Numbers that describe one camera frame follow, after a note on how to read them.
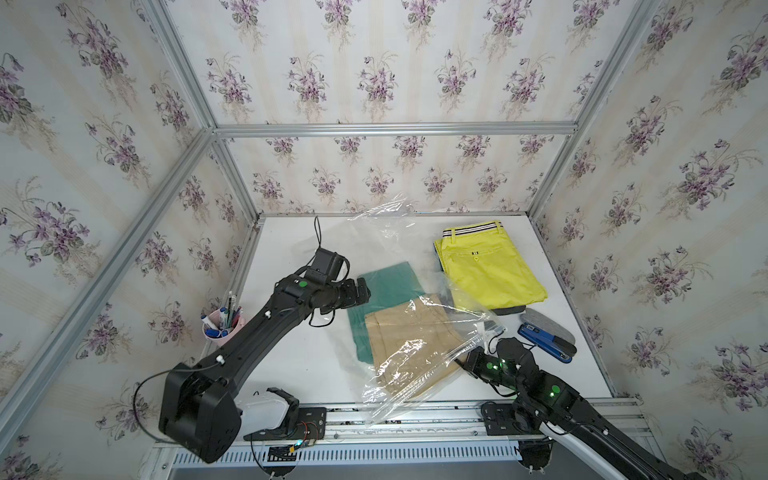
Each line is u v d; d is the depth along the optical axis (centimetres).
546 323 88
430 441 72
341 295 70
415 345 74
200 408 38
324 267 61
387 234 101
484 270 91
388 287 86
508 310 85
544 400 58
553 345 84
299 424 72
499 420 73
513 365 59
